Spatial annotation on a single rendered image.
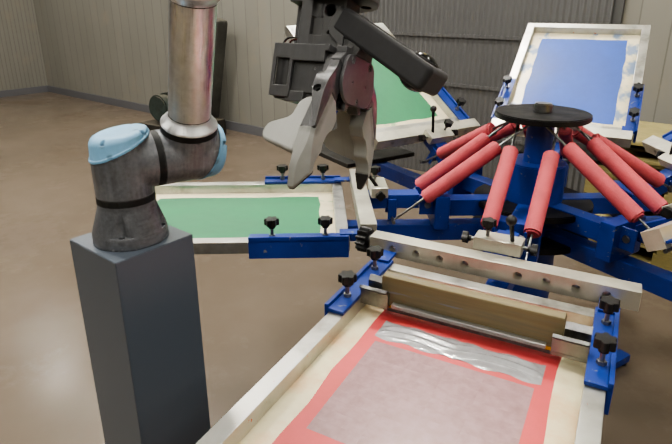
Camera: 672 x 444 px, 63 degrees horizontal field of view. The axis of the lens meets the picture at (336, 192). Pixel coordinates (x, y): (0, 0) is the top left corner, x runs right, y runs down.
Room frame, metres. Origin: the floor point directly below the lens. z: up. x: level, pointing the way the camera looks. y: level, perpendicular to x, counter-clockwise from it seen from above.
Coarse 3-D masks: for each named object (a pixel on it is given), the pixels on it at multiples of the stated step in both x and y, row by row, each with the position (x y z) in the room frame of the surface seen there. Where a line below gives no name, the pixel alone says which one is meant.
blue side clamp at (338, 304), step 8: (368, 264) 1.31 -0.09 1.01; (384, 264) 1.33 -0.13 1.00; (360, 272) 1.26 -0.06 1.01; (368, 272) 1.28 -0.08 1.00; (376, 272) 1.28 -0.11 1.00; (360, 280) 1.24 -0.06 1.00; (368, 280) 1.24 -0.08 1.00; (344, 288) 1.18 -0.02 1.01; (352, 288) 1.20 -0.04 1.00; (336, 296) 1.14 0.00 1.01; (352, 296) 1.16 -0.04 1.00; (360, 296) 1.17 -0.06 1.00; (328, 304) 1.11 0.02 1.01; (336, 304) 1.12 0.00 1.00; (344, 304) 1.12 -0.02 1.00; (352, 304) 1.13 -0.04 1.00; (336, 312) 1.10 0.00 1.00; (344, 312) 1.09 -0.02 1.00
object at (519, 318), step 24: (384, 288) 1.15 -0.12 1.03; (408, 288) 1.13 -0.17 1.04; (432, 288) 1.10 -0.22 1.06; (456, 288) 1.09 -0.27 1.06; (456, 312) 1.07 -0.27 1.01; (480, 312) 1.05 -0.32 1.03; (504, 312) 1.02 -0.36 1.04; (528, 312) 1.00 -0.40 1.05; (552, 312) 0.99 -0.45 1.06; (528, 336) 1.00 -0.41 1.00
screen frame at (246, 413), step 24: (480, 288) 1.22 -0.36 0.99; (576, 312) 1.10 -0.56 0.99; (312, 336) 1.01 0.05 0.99; (288, 360) 0.93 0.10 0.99; (312, 360) 0.97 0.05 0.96; (264, 384) 0.85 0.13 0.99; (288, 384) 0.88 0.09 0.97; (240, 408) 0.79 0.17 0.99; (264, 408) 0.81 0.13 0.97; (600, 408) 0.79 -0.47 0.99; (216, 432) 0.73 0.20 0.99; (240, 432) 0.75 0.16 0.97; (576, 432) 0.73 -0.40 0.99; (600, 432) 0.73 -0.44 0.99
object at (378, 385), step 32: (384, 320) 1.13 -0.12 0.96; (416, 320) 1.13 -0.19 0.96; (352, 352) 1.00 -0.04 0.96; (384, 352) 1.00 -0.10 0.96; (416, 352) 1.00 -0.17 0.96; (352, 384) 0.90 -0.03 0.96; (384, 384) 0.90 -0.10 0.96; (416, 384) 0.90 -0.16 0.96; (320, 416) 0.81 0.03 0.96; (352, 416) 0.81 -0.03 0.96; (384, 416) 0.81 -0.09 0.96; (416, 416) 0.81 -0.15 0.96
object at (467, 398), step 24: (480, 336) 1.06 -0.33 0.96; (456, 360) 0.97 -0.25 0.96; (528, 360) 0.97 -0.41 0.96; (552, 360) 0.97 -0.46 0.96; (456, 384) 0.90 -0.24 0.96; (480, 384) 0.90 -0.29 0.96; (504, 384) 0.90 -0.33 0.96; (528, 384) 0.90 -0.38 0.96; (552, 384) 0.90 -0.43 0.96; (432, 408) 0.83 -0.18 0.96; (456, 408) 0.83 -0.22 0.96; (480, 408) 0.83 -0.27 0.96; (504, 408) 0.83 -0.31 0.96; (528, 408) 0.83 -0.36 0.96; (432, 432) 0.77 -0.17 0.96; (456, 432) 0.77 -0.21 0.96; (480, 432) 0.77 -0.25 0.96; (504, 432) 0.77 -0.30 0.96; (528, 432) 0.77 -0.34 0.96
